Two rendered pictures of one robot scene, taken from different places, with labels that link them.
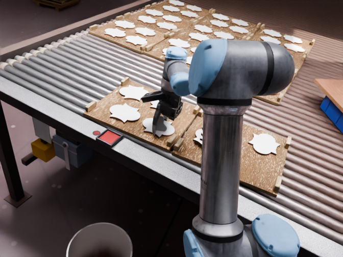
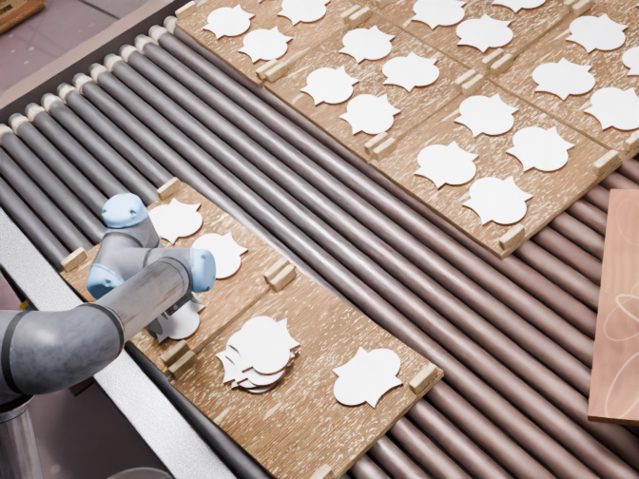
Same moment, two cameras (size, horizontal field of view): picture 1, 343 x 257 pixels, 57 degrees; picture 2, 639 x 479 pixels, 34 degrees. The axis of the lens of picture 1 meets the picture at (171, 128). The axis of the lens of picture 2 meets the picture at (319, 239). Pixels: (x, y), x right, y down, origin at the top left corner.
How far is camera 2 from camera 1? 1.40 m
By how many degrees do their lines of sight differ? 31
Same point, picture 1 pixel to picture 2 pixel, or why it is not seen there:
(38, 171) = not seen: hidden behind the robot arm
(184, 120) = (237, 298)
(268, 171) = (329, 448)
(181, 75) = (95, 272)
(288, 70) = (39, 372)
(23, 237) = (73, 459)
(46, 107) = (12, 254)
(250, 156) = (316, 405)
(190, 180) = (174, 444)
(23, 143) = not seen: hidden behind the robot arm
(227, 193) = not seen: outside the picture
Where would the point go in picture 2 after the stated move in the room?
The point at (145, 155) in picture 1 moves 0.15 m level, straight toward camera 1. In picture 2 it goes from (125, 380) to (87, 444)
